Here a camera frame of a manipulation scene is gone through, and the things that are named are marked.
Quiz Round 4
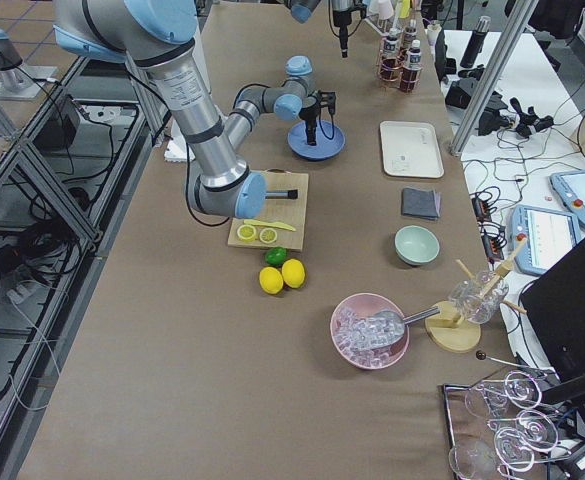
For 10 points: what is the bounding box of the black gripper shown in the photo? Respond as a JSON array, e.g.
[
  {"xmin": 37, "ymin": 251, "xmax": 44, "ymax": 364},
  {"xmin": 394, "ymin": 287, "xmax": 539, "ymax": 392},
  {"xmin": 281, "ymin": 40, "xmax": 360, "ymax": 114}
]
[
  {"xmin": 330, "ymin": 0, "xmax": 354, "ymax": 58},
  {"xmin": 299, "ymin": 95, "xmax": 321, "ymax": 146}
]

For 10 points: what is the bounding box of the blue round plate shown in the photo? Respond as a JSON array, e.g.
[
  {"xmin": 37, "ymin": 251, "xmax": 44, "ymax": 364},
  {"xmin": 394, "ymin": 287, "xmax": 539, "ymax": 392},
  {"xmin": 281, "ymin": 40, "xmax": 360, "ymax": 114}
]
[{"xmin": 287, "ymin": 120, "xmax": 346, "ymax": 161}]

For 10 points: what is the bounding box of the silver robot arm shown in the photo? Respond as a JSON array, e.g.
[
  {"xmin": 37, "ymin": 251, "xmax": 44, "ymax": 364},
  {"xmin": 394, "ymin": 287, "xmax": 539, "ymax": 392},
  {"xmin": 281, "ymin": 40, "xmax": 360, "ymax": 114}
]
[
  {"xmin": 54, "ymin": 0, "xmax": 317, "ymax": 218},
  {"xmin": 282, "ymin": 0, "xmax": 366, "ymax": 58}
]

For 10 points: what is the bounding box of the pink cup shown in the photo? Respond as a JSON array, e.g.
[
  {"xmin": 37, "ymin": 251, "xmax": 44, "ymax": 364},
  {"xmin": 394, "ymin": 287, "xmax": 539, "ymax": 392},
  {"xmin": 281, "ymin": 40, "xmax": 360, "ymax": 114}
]
[{"xmin": 376, "ymin": 0, "xmax": 394, "ymax": 20}]

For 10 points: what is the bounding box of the dark drink bottle middle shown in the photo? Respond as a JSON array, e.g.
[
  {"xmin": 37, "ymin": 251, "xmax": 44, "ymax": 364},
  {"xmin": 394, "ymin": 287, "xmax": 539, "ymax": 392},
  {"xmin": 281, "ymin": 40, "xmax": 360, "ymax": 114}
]
[{"xmin": 381, "ymin": 27, "xmax": 401, "ymax": 71}]

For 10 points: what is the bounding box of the dark drink bottle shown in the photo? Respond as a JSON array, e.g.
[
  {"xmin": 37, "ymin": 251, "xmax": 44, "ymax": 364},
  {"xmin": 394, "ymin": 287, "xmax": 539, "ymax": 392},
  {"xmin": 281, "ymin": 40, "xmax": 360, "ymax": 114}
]
[
  {"xmin": 381, "ymin": 27, "xmax": 401, "ymax": 71},
  {"xmin": 402, "ymin": 18, "xmax": 417, "ymax": 49},
  {"xmin": 402, "ymin": 40, "xmax": 422, "ymax": 89}
]

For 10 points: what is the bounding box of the dark drink bottle far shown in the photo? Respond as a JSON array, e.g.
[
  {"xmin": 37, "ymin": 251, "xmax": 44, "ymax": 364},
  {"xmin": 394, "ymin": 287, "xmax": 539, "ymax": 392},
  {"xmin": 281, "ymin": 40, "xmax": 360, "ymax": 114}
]
[{"xmin": 402, "ymin": 18, "xmax": 417, "ymax": 49}]

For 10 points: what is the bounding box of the steel muddler black tip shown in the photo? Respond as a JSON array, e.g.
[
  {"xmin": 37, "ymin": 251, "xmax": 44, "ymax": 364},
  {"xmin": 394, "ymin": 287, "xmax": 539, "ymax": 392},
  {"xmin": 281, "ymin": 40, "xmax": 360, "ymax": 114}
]
[{"xmin": 266, "ymin": 189, "xmax": 299, "ymax": 200}]

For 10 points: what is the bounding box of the dark drink bottle near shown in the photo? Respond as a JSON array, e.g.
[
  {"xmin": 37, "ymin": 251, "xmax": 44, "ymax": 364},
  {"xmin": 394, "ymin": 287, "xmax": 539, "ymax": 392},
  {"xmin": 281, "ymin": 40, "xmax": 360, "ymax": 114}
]
[{"xmin": 402, "ymin": 40, "xmax": 422, "ymax": 89}]

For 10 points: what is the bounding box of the wooden cutting board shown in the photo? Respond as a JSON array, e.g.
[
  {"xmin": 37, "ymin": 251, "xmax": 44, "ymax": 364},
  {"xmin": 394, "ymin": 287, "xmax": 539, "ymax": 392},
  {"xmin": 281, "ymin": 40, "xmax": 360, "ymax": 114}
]
[{"xmin": 227, "ymin": 171, "xmax": 309, "ymax": 251}]

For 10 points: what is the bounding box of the cream rabbit tray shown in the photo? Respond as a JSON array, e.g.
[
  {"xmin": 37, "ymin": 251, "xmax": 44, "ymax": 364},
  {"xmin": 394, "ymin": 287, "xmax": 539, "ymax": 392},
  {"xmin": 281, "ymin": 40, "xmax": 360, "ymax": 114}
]
[{"xmin": 379, "ymin": 121, "xmax": 444, "ymax": 179}]

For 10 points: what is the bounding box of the yellow plastic knife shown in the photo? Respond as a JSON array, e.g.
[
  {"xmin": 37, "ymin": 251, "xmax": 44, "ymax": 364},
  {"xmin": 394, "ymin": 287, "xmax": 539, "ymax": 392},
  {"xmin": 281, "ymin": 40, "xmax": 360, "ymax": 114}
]
[{"xmin": 243, "ymin": 219, "xmax": 296, "ymax": 232}]

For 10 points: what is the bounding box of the lemon half slice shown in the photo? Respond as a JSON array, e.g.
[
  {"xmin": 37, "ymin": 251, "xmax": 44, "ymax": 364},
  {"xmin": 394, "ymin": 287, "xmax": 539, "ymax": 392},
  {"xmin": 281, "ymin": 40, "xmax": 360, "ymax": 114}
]
[
  {"xmin": 236, "ymin": 224, "xmax": 258, "ymax": 242},
  {"xmin": 259, "ymin": 227, "xmax": 278, "ymax": 245}
]

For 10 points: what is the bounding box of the grey folded cloth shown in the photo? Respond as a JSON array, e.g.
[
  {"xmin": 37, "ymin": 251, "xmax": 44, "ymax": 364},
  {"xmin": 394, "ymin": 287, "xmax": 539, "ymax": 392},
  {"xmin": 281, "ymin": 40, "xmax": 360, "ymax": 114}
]
[{"xmin": 401, "ymin": 187, "xmax": 441, "ymax": 220}]

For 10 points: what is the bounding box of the black device stand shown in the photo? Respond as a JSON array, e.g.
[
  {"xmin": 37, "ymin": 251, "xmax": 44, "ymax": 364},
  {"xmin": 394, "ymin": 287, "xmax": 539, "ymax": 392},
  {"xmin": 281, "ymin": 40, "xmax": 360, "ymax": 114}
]
[{"xmin": 434, "ymin": 30, "xmax": 511, "ymax": 136}]

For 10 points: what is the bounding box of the black thermos bottle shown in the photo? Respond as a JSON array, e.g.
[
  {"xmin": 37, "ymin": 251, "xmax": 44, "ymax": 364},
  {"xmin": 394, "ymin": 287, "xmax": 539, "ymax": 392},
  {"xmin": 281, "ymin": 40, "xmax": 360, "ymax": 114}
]
[{"xmin": 460, "ymin": 15, "xmax": 491, "ymax": 69}]

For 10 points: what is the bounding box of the green lime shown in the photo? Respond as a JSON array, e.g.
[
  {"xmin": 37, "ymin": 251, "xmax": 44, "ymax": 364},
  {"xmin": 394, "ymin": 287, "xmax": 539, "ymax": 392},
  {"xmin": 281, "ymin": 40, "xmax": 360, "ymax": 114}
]
[{"xmin": 264, "ymin": 246, "xmax": 288, "ymax": 267}]

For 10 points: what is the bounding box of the yellow lemon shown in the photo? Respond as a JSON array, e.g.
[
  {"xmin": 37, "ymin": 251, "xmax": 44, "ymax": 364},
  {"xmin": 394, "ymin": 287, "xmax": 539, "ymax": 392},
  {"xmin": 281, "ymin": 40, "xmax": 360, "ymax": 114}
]
[
  {"xmin": 258, "ymin": 266, "xmax": 284, "ymax": 295},
  {"xmin": 281, "ymin": 259, "xmax": 306, "ymax": 289}
]

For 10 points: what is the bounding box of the mint green bowl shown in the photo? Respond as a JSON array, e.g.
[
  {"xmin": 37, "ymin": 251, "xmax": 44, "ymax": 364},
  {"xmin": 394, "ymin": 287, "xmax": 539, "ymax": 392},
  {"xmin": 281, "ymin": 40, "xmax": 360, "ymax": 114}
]
[{"xmin": 394, "ymin": 225, "xmax": 440, "ymax": 266}]

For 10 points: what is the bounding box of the pink bowl with ice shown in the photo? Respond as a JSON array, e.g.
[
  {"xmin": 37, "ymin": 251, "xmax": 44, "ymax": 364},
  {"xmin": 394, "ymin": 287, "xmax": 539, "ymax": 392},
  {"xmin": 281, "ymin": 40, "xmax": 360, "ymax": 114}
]
[{"xmin": 330, "ymin": 293, "xmax": 410, "ymax": 370}]

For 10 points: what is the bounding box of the metal ice scoop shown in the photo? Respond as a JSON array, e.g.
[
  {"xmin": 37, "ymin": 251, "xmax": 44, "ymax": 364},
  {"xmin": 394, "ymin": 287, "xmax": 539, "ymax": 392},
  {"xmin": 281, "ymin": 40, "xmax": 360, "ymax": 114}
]
[{"xmin": 360, "ymin": 306, "xmax": 440, "ymax": 350}]

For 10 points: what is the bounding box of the glass mug on stand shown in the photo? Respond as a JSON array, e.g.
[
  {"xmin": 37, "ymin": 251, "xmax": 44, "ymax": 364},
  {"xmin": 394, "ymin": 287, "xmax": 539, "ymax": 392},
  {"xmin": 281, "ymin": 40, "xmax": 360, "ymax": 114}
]
[{"xmin": 448, "ymin": 270, "xmax": 509, "ymax": 325}]

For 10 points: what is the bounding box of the wooden mug tree stand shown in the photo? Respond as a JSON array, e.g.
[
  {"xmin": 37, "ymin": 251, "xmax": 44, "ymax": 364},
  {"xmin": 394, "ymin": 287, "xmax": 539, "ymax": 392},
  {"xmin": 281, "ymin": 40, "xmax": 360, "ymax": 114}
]
[{"xmin": 425, "ymin": 240, "xmax": 526, "ymax": 353}]

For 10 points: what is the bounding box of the teach pendant tablet near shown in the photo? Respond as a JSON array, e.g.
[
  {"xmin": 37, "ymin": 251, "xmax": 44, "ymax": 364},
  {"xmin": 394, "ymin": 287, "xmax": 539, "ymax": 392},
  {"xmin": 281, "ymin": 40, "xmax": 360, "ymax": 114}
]
[{"xmin": 510, "ymin": 205, "xmax": 582, "ymax": 276}]

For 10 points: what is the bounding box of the black laptop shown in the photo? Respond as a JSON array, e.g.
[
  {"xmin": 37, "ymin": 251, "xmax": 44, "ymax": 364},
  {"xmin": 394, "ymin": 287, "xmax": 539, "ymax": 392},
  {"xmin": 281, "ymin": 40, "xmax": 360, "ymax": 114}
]
[{"xmin": 521, "ymin": 237, "xmax": 585, "ymax": 380}]

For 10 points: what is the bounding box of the wine glass rack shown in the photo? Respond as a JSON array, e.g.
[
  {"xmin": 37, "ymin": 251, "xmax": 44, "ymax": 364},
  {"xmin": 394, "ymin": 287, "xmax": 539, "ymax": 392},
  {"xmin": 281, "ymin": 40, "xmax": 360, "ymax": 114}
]
[{"xmin": 441, "ymin": 370, "xmax": 585, "ymax": 479}]

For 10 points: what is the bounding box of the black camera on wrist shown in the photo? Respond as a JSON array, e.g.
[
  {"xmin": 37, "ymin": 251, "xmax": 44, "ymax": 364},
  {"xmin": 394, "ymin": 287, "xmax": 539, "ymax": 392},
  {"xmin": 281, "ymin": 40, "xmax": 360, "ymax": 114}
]
[{"xmin": 318, "ymin": 91, "xmax": 336, "ymax": 116}]

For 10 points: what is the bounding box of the copper wire bottle rack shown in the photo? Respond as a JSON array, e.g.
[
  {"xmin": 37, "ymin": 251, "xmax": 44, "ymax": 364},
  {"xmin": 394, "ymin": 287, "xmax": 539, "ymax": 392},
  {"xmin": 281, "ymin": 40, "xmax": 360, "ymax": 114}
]
[{"xmin": 377, "ymin": 40, "xmax": 422, "ymax": 93}]

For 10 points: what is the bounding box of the aluminium frame post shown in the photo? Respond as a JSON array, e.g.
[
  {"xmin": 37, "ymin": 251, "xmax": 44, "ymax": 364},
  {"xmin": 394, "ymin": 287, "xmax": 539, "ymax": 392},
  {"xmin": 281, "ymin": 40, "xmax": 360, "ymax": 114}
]
[{"xmin": 450, "ymin": 0, "xmax": 538, "ymax": 157}]

